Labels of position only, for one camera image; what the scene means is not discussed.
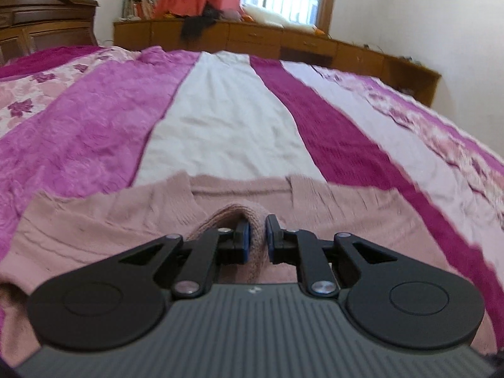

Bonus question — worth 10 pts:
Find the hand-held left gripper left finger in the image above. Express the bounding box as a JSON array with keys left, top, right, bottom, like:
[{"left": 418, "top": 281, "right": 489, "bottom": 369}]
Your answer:
[{"left": 118, "top": 220, "right": 253, "bottom": 298}]

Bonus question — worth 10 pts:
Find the pink knit cardigan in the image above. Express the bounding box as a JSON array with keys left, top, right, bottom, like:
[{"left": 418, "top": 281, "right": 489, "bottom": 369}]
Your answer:
[{"left": 0, "top": 171, "right": 500, "bottom": 368}]

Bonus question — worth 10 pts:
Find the dark wooden headboard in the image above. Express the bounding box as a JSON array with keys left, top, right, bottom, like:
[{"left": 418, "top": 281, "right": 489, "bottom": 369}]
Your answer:
[{"left": 0, "top": 0, "right": 100, "bottom": 66}]

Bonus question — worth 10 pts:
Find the white goose plush toy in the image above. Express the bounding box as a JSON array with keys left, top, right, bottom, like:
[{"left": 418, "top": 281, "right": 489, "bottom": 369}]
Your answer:
[{"left": 242, "top": 4, "right": 328, "bottom": 35}]

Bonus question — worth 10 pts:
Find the row of books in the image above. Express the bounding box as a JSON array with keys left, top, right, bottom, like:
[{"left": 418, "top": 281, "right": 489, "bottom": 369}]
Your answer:
[{"left": 122, "top": 0, "right": 157, "bottom": 20}]

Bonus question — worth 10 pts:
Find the magenta striped floral bedspread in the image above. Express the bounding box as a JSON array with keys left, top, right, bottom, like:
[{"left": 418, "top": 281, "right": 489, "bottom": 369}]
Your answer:
[{"left": 0, "top": 45, "right": 504, "bottom": 335}]

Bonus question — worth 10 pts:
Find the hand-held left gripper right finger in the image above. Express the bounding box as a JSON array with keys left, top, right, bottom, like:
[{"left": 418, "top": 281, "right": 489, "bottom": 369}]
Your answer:
[{"left": 265, "top": 214, "right": 398, "bottom": 298}]

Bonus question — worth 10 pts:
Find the low wooden cabinet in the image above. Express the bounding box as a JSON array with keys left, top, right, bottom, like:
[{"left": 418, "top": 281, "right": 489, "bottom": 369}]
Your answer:
[{"left": 113, "top": 19, "right": 442, "bottom": 108}]

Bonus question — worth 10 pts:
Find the black cloth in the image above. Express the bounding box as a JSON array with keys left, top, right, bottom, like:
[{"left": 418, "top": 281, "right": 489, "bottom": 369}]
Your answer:
[{"left": 180, "top": 2, "right": 221, "bottom": 43}]

